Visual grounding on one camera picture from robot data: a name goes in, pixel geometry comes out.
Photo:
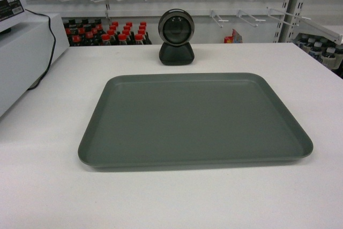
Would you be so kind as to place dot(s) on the grey rectangular serving tray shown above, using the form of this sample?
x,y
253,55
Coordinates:
x,y
188,119

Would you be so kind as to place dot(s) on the white checkout table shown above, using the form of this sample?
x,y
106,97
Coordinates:
x,y
45,185

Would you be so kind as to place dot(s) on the red cap cola bottle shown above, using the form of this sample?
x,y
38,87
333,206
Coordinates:
x,y
139,39

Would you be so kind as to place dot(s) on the black round barcode scanner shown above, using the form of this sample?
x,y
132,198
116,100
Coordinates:
x,y
176,29

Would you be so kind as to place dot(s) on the red snack bag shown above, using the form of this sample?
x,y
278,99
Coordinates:
x,y
234,38

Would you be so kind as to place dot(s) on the white cash register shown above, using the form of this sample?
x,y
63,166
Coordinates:
x,y
30,43

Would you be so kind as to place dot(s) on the white slotted shelf upright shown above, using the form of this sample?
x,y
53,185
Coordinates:
x,y
289,21

